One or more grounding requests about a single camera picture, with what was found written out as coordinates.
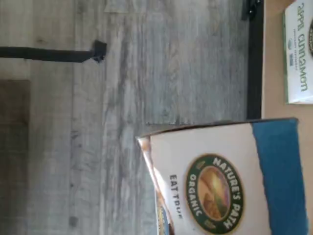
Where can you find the black metal shelf rack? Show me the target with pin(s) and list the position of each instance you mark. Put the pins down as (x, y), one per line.
(255, 73)

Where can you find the blue white Nature's Path box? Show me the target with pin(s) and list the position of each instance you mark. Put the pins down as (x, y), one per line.
(220, 183)

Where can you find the green Nature's Path oatmeal box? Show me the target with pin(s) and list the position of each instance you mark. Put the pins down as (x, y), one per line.
(300, 61)

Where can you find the wooden shelf board with boxes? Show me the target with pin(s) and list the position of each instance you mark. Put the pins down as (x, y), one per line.
(272, 73)

